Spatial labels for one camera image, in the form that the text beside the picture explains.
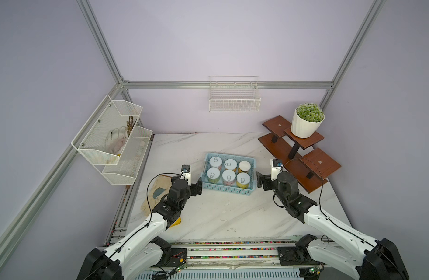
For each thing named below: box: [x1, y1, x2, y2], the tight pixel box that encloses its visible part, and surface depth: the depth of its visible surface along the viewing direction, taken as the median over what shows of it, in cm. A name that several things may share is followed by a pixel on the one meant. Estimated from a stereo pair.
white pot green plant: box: [290, 102, 326, 139], surface depth 82 cm
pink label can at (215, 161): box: [209, 156, 223, 167], surface depth 102 cm
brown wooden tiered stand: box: [257, 114, 342, 194], surface depth 93 cm
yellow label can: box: [223, 158, 238, 170], surface depth 100 cm
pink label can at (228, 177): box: [222, 169, 237, 187], surface depth 95 cm
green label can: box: [206, 166, 221, 184], surface depth 96 cm
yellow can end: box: [236, 172, 251, 189], surface depth 94 cm
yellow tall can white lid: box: [238, 160, 252, 172], surface depth 98 cm
